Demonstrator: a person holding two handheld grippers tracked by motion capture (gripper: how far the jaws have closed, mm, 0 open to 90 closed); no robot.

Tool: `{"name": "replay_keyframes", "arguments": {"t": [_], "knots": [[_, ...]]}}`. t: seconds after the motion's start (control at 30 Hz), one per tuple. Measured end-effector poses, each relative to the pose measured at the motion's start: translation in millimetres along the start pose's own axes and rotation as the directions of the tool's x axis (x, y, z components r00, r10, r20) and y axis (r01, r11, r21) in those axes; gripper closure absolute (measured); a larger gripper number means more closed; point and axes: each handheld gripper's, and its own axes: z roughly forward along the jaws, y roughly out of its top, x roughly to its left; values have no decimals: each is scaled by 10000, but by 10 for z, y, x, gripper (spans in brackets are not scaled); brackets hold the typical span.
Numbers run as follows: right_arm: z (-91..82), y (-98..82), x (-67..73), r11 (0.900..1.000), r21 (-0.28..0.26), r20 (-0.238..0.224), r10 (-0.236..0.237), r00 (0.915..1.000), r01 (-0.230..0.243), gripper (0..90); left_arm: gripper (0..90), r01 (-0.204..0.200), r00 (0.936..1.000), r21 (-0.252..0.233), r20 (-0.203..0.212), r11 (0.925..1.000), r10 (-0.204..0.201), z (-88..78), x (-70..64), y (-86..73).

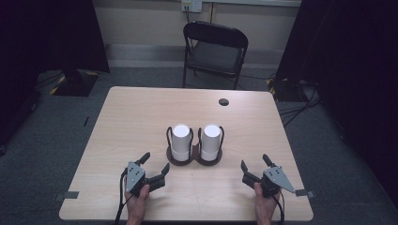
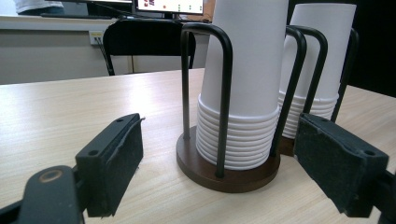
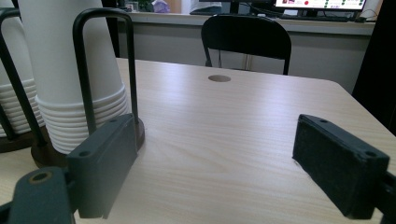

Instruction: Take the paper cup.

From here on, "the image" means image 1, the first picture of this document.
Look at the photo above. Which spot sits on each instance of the black curtain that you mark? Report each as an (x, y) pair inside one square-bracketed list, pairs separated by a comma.
[(353, 78), (37, 40)]

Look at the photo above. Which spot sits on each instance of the person's left hand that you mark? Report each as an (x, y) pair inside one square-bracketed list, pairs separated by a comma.
[(136, 207)]

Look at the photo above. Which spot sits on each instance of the black folding chair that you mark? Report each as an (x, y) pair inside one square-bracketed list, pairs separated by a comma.
[(216, 56)]

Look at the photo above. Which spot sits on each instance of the person's right hand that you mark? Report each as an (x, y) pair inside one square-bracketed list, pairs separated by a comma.
[(266, 208)]

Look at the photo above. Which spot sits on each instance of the white wall socket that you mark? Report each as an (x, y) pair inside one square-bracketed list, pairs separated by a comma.
[(191, 5)]

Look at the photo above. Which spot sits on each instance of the black stand base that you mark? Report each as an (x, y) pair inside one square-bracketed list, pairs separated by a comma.
[(75, 82), (286, 90)]

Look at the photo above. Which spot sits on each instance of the white paper cup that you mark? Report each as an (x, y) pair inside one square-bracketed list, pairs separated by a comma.
[(180, 140), (211, 140)]

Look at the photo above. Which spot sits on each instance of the black table grommet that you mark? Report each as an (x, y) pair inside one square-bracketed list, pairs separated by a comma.
[(223, 102)]

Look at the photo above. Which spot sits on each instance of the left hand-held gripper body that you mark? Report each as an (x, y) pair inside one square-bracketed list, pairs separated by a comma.
[(135, 178)]

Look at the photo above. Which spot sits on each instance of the grey tape strip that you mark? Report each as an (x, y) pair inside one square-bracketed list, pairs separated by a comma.
[(304, 193), (67, 195)]

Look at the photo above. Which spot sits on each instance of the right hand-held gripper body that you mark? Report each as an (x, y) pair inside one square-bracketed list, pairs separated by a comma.
[(275, 179)]

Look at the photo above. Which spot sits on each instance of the black double cup holder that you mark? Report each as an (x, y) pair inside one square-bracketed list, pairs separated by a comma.
[(195, 156)]

